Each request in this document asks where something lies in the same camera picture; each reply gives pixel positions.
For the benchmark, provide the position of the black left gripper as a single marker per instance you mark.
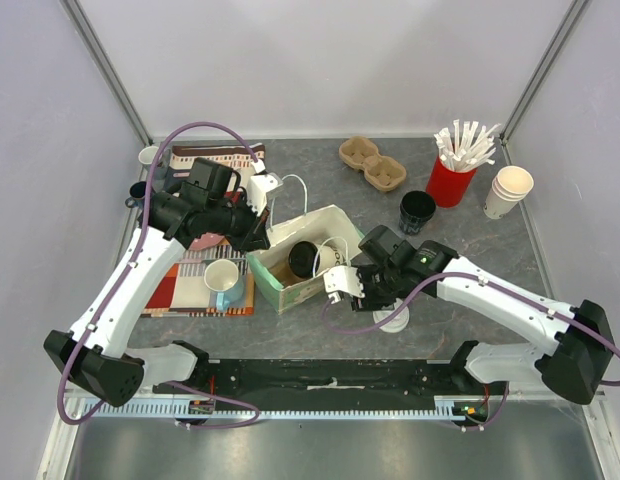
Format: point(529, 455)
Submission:
point(255, 238)

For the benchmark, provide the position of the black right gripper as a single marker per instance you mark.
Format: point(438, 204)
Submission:
point(363, 288)

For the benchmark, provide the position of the green patterned paper bag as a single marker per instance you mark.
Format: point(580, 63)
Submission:
point(273, 277)

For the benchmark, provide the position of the black plastic cup lid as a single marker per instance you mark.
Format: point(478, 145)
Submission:
point(299, 259)

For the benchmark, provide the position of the brown pulp carrier stack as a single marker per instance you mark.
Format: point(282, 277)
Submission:
point(382, 172)

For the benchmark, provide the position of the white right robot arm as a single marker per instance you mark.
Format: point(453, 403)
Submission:
point(566, 348)

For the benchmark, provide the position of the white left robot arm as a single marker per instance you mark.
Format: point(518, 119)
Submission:
point(93, 353)

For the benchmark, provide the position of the white lid stack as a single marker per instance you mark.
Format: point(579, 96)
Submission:
point(398, 323)

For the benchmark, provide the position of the pink dotted plate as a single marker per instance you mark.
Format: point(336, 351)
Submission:
point(206, 241)

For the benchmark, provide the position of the light blue ceramic mug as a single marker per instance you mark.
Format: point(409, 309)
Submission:
point(223, 278)

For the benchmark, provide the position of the colourful patterned placemat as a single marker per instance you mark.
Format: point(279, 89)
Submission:
point(182, 291)

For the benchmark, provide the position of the red ribbed paper cup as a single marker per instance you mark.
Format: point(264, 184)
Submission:
point(446, 187)

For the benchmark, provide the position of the dark blue ceramic mug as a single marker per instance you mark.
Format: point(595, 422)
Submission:
point(137, 194)

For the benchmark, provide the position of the grey ceramic mug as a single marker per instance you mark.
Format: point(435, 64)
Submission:
point(147, 155)

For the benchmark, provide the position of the white wrapped straws bundle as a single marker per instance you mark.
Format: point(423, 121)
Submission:
point(466, 146)

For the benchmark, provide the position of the white paper cup stack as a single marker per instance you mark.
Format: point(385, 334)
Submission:
point(511, 185)

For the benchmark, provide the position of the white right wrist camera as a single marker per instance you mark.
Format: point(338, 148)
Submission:
point(342, 280)

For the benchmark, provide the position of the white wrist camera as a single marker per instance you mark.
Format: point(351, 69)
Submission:
point(342, 280)
point(262, 187)

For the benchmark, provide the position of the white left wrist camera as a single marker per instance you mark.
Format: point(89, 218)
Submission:
point(262, 187)

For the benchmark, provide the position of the white slotted cable duct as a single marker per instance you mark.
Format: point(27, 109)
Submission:
point(186, 408)

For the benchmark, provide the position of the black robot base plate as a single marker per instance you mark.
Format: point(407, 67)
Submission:
point(338, 383)

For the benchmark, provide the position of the aluminium frame post left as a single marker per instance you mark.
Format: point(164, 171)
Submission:
point(91, 41)

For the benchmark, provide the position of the aluminium frame post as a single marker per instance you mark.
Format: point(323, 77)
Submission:
point(558, 41)
point(91, 41)

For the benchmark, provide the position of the aluminium frame post right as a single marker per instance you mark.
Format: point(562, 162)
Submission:
point(558, 41)

